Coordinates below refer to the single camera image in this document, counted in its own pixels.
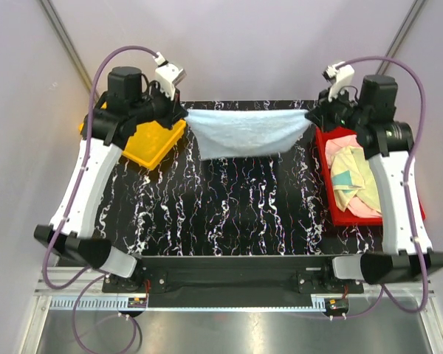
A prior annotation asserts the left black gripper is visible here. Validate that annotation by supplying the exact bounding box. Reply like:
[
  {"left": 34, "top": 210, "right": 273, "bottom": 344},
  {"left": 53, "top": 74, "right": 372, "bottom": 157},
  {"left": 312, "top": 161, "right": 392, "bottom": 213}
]
[{"left": 129, "top": 80, "right": 188, "bottom": 130}]

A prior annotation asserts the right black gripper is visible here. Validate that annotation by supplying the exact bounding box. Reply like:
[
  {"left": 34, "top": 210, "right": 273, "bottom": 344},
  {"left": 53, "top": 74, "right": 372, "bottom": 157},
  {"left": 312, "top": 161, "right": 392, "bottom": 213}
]
[{"left": 306, "top": 84, "right": 368, "bottom": 134}]

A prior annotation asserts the light blue towel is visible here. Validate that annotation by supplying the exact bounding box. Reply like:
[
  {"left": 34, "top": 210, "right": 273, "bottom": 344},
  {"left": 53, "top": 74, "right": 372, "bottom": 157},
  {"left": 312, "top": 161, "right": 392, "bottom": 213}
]
[{"left": 186, "top": 109, "right": 312, "bottom": 160}]

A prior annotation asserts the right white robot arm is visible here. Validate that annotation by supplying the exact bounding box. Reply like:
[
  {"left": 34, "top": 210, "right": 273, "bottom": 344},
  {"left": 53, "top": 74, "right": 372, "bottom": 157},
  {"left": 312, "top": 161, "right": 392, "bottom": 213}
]
[{"left": 306, "top": 73, "right": 443, "bottom": 293}]

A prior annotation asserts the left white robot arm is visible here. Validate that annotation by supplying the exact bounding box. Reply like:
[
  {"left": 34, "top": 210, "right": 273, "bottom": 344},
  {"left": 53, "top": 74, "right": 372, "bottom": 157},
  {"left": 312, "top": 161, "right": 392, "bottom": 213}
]
[{"left": 34, "top": 63, "right": 187, "bottom": 292}]

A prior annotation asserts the yellow plastic tray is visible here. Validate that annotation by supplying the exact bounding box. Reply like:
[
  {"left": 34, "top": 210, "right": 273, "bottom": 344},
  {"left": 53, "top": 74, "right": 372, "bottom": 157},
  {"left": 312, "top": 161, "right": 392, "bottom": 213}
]
[{"left": 79, "top": 101, "right": 186, "bottom": 171}]

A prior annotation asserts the black marble pattern mat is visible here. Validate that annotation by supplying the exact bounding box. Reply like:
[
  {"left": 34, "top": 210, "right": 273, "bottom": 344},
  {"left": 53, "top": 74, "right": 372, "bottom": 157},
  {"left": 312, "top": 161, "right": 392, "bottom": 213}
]
[{"left": 86, "top": 127, "right": 382, "bottom": 256}]

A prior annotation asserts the red plastic bin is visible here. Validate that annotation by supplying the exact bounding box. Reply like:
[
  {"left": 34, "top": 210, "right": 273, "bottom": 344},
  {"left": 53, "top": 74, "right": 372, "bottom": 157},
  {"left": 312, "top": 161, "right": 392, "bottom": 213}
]
[{"left": 314, "top": 125, "right": 427, "bottom": 226}]

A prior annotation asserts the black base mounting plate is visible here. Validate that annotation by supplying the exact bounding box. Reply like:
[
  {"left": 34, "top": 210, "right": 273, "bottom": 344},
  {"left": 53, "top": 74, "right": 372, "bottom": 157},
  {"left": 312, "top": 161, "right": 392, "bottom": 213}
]
[{"left": 102, "top": 255, "right": 364, "bottom": 311}]

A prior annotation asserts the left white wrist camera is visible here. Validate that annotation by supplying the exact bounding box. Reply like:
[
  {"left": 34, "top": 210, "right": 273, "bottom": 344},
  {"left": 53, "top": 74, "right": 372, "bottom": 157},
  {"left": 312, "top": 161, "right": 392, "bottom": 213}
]
[{"left": 154, "top": 52, "right": 186, "bottom": 100}]

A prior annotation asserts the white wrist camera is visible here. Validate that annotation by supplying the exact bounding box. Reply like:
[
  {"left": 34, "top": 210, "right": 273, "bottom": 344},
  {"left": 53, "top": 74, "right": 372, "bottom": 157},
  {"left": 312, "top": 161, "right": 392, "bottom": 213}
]
[
  {"left": 154, "top": 52, "right": 186, "bottom": 100},
  {"left": 323, "top": 61, "right": 354, "bottom": 102}
]

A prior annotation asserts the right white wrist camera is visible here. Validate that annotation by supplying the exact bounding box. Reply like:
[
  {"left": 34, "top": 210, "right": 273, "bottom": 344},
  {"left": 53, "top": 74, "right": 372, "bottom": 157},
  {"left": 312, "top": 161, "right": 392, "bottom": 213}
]
[{"left": 323, "top": 61, "right": 354, "bottom": 102}]

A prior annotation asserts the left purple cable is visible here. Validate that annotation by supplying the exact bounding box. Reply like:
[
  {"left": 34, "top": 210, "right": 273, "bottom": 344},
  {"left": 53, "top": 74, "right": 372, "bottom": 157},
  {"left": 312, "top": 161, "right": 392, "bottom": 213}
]
[{"left": 42, "top": 44, "right": 163, "bottom": 353}]

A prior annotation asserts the purple cable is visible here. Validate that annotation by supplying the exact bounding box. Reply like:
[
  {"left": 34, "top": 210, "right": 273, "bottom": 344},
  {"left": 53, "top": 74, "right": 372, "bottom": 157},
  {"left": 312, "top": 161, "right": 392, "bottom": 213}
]
[
  {"left": 42, "top": 44, "right": 163, "bottom": 353},
  {"left": 335, "top": 55, "right": 429, "bottom": 320}
]

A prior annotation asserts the left aluminium frame post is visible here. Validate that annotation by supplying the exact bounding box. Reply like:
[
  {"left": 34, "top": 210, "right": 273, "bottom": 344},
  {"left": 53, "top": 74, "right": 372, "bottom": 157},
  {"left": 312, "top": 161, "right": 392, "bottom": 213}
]
[{"left": 37, "top": 0, "right": 92, "bottom": 92}]

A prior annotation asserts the aluminium frame post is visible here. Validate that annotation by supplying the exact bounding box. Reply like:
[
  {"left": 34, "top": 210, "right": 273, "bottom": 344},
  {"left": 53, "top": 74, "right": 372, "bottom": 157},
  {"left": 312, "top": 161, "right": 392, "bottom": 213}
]
[
  {"left": 37, "top": 0, "right": 92, "bottom": 92},
  {"left": 385, "top": 0, "right": 428, "bottom": 58}
]

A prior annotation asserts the right aluminium frame post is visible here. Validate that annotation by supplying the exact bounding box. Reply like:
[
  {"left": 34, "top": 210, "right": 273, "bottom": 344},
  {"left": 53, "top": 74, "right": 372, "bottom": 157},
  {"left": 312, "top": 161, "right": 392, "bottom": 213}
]
[{"left": 385, "top": 0, "right": 428, "bottom": 58}]

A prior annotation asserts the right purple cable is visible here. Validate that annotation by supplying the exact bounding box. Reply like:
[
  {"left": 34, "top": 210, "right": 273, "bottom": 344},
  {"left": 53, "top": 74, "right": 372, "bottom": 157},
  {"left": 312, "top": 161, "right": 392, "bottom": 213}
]
[{"left": 335, "top": 55, "right": 429, "bottom": 320}]

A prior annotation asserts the slotted white cable duct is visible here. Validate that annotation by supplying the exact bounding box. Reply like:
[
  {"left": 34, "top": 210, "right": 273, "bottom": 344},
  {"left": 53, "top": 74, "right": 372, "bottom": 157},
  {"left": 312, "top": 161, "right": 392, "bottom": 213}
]
[{"left": 49, "top": 296, "right": 147, "bottom": 311}]

